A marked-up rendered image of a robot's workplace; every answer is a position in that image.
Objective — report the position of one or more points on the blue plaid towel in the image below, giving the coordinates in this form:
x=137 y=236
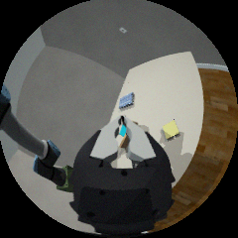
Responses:
x=127 y=100

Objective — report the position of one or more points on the yellow sticky-note pad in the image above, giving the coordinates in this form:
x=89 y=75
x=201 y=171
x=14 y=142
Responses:
x=171 y=129

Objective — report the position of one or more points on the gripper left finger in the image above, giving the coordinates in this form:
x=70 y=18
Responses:
x=101 y=147

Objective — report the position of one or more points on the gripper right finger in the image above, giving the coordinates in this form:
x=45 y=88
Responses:
x=144 y=148

